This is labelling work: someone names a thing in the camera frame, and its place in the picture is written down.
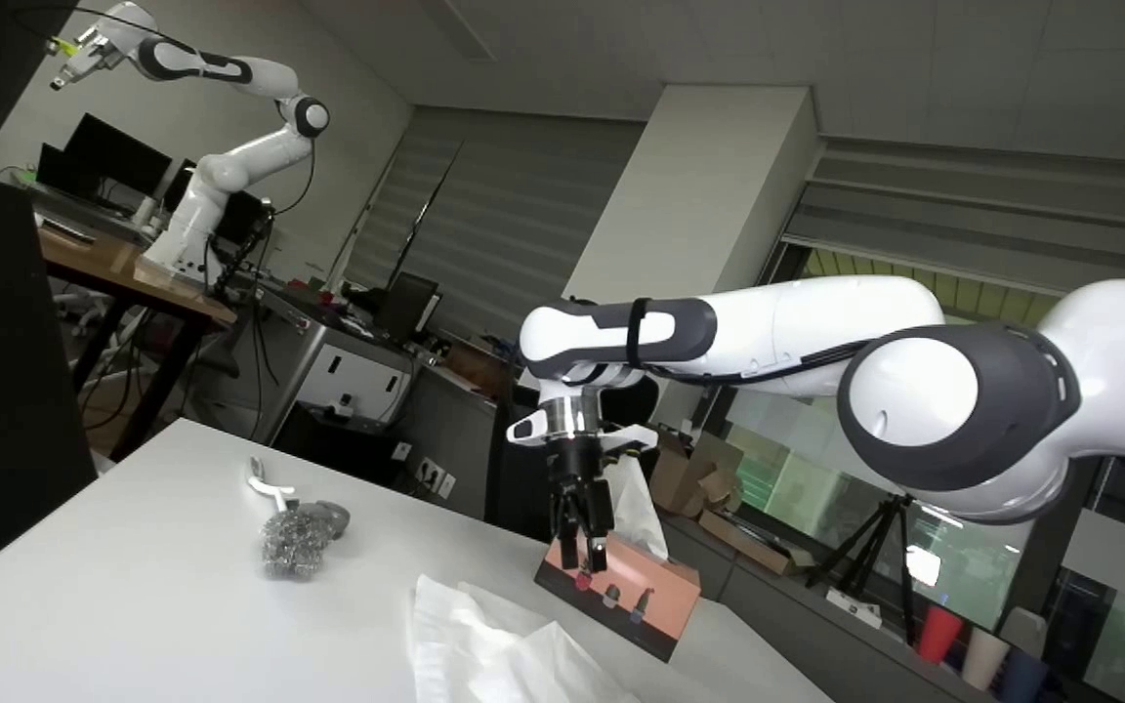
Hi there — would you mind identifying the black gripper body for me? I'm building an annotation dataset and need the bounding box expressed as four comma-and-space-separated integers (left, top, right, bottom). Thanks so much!
543, 434, 616, 522

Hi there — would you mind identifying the white plastic bag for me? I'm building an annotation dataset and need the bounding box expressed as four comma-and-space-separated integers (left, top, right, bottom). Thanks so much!
405, 569, 571, 703

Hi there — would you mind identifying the black office chair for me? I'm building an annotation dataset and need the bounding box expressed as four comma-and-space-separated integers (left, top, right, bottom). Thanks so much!
479, 371, 665, 544

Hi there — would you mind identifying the pink tissue box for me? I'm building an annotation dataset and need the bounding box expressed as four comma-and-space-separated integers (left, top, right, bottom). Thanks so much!
530, 522, 704, 666

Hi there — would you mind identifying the open cardboard box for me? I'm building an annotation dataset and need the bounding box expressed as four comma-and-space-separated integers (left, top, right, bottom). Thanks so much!
647, 443, 750, 522

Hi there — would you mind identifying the flat cardboard piece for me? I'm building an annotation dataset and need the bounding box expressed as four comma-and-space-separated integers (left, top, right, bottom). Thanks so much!
696, 504, 795, 577

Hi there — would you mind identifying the grey low cabinet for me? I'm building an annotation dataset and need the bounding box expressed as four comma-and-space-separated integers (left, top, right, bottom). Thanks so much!
670, 518, 968, 703

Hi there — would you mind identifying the small black monitor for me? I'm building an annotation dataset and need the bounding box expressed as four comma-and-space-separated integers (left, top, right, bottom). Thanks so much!
372, 271, 445, 343

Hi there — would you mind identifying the crumpled grey cloth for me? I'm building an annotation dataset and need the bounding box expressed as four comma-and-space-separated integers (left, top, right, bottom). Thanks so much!
259, 498, 354, 586

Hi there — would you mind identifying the grey metal computer case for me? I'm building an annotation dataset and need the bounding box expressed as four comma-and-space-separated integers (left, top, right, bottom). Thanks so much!
213, 304, 423, 452

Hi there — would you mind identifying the small white plastic piece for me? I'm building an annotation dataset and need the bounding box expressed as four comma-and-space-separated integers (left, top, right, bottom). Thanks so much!
247, 459, 300, 515

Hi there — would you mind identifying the red cup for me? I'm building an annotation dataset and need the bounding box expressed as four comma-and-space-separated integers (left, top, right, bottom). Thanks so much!
914, 600, 968, 668

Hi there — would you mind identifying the white cup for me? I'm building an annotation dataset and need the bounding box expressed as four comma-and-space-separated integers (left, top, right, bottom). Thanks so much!
959, 625, 1013, 689

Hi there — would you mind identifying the blue cup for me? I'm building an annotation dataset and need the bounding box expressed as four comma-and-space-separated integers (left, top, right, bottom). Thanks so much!
996, 643, 1049, 703

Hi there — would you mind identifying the wooden desk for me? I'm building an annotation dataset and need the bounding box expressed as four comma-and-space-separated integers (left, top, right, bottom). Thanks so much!
30, 210, 243, 462

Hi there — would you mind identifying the large black monitor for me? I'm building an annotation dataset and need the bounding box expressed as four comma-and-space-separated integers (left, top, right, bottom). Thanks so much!
35, 115, 175, 210

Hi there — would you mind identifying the black partition panel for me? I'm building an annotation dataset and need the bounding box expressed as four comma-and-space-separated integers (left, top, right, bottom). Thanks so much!
0, 167, 100, 599

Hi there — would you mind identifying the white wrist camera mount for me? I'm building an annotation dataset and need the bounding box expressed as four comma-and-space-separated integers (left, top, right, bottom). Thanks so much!
505, 408, 661, 459

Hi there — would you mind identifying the black camera tripod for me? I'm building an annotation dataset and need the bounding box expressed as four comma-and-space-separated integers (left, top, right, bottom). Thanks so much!
804, 494, 932, 650

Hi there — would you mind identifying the black camera rig stand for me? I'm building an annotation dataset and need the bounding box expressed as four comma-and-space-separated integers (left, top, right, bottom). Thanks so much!
1002, 452, 1125, 655

